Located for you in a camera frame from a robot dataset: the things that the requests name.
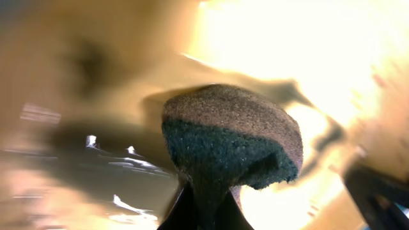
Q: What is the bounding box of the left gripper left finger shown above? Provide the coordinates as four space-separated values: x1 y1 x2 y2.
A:
157 188 198 230

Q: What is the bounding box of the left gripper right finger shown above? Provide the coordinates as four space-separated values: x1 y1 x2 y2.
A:
220 190 254 230

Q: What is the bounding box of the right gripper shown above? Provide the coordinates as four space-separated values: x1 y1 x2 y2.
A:
344 164 408 230

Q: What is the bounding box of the dark cleaning sponge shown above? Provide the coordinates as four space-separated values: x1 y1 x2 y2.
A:
161 84 304 229

